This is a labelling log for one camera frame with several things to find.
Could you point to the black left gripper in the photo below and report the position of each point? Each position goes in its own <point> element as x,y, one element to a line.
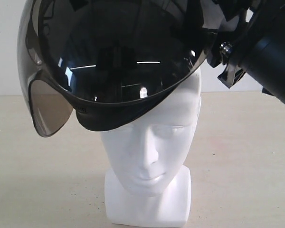
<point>226,20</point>

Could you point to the black helmet with tinted visor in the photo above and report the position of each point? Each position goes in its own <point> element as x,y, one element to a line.
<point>109,61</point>

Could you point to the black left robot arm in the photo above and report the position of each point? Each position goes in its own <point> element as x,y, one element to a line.
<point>256,47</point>

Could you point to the white mannequin head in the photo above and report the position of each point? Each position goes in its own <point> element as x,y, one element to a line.
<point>148,184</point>

